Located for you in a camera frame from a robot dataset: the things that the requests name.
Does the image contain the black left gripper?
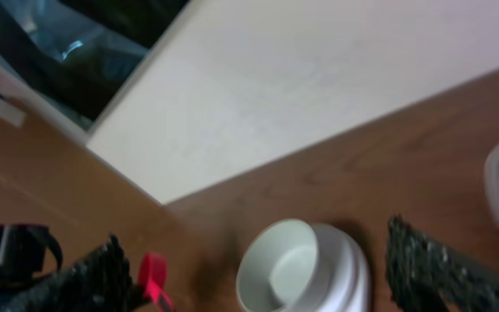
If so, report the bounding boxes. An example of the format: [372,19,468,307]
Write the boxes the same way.
[0,224,63,283]

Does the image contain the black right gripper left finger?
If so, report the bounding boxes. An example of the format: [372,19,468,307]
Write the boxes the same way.
[0,235,133,312]

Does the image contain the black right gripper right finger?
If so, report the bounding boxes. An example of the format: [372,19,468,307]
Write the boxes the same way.
[386,215,499,312]

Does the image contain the red measuring scoop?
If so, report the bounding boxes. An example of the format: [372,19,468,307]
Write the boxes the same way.
[137,252,175,312]

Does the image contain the white digital kitchen scale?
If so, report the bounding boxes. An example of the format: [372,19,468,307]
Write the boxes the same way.
[288,224,372,312]

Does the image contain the grey round bowl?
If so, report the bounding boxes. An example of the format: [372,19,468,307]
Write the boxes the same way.
[236,219,326,312]

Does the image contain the brown cardboard box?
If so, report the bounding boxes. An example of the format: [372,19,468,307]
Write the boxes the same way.
[0,42,177,312]

